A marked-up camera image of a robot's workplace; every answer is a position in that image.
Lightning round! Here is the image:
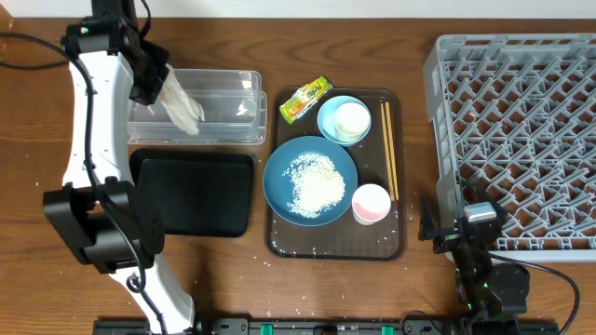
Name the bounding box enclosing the pink cup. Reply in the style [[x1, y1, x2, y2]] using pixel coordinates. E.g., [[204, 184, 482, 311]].
[[351, 183, 391, 225]]

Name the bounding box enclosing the black plastic tray bin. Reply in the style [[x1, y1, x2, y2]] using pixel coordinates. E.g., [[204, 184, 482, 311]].
[[129, 149, 254, 238]]

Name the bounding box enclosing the white tissue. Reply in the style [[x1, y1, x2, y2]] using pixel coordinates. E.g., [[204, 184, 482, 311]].
[[158, 64, 205, 135]]

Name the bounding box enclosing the grey dishwasher rack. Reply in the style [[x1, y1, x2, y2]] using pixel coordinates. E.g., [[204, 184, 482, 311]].
[[423, 33, 595, 263]]

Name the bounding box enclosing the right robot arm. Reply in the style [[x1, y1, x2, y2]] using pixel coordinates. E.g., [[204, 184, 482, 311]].
[[418, 192, 530, 334]]

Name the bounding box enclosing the wooden chopstick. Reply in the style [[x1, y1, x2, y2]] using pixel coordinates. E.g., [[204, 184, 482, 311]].
[[384, 102, 400, 200], [380, 102, 396, 201]]

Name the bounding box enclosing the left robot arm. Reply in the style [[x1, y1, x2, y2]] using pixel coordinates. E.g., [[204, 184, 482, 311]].
[[43, 0, 204, 334]]

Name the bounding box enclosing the pile of white rice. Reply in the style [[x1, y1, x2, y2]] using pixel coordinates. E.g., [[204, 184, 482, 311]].
[[282, 154, 345, 219]]

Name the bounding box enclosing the large dark blue plate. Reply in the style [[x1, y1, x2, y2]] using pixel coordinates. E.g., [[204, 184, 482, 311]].
[[263, 136, 358, 227]]

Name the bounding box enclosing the green yellow snack wrapper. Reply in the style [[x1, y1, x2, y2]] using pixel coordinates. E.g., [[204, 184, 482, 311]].
[[279, 76, 333, 124]]

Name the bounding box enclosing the dark brown serving tray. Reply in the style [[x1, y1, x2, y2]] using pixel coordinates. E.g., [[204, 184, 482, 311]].
[[265, 88, 407, 261]]

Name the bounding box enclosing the white cup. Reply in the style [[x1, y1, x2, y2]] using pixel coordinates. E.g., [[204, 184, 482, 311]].
[[334, 102, 371, 142]]

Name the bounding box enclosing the clear plastic bin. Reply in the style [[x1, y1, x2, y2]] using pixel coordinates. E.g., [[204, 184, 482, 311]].
[[128, 69, 267, 145]]

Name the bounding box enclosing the light blue bowl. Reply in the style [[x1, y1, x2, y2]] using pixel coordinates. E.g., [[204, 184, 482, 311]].
[[318, 96, 372, 146]]

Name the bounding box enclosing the right wooden chopstick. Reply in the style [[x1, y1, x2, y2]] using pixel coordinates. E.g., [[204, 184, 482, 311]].
[[384, 102, 400, 200]]

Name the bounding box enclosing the left wooden chopstick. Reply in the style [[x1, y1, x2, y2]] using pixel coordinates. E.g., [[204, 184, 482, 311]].
[[380, 102, 396, 201]]

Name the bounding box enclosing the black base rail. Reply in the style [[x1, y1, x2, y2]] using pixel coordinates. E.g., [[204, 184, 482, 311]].
[[91, 318, 559, 335]]

